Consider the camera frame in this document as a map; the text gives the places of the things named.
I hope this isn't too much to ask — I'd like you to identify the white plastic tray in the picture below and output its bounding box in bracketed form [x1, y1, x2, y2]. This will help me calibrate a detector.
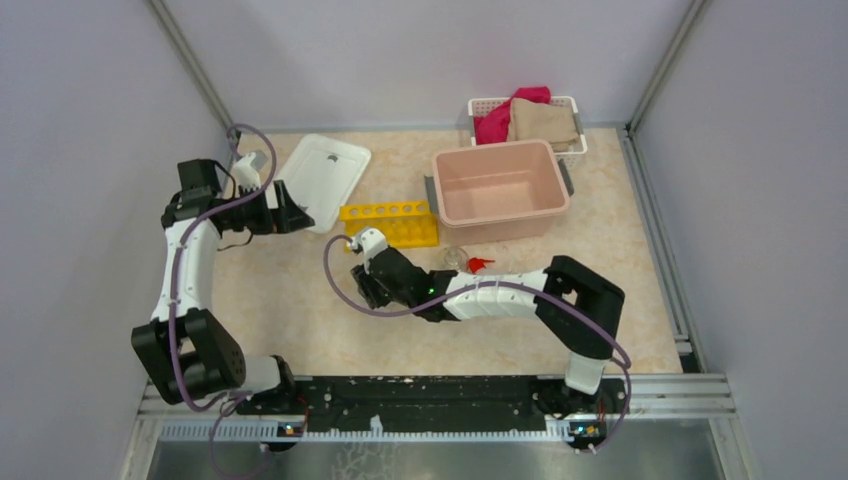
[275, 134, 372, 234]

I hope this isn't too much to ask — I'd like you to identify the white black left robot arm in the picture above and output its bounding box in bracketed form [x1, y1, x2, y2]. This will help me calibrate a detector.
[131, 151, 314, 414]

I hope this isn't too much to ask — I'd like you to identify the red cloth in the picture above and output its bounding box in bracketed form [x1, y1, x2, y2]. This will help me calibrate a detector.
[473, 86, 551, 145]

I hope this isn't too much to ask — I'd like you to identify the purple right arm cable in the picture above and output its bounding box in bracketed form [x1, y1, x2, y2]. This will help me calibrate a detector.
[322, 233, 634, 455]

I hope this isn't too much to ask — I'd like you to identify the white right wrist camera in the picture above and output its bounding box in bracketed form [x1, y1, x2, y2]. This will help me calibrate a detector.
[349, 227, 389, 261]

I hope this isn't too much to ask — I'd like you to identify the beige cloth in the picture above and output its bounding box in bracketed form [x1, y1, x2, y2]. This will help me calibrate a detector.
[507, 99, 573, 152]

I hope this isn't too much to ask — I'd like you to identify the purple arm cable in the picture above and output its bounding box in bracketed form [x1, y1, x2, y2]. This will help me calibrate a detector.
[168, 123, 278, 478]
[322, 233, 634, 455]

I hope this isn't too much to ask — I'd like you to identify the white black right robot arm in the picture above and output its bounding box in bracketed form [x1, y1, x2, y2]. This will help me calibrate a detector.
[351, 247, 626, 412]

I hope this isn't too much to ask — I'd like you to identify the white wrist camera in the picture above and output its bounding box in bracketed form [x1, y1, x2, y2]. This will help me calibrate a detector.
[230, 151, 269, 192]
[349, 227, 389, 261]

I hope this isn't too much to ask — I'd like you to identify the yellow test tube rack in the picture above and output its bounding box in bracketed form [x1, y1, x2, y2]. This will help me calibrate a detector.
[339, 201, 440, 249]

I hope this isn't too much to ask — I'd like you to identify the white perforated basket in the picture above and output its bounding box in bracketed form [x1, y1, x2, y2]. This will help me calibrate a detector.
[467, 96, 588, 165]

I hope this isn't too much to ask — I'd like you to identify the pink plastic tub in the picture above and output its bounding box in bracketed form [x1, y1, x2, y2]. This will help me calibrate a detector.
[425, 140, 571, 246]

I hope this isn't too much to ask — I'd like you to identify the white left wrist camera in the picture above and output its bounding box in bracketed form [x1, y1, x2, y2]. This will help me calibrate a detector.
[230, 151, 269, 192]

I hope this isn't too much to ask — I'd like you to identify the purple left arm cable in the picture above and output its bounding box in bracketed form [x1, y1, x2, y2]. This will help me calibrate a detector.
[168, 123, 278, 478]

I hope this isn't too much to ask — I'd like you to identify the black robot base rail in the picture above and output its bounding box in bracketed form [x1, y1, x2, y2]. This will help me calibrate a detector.
[236, 375, 627, 434]

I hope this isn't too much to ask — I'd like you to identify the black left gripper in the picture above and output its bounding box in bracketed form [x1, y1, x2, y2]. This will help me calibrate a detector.
[223, 179, 314, 235]

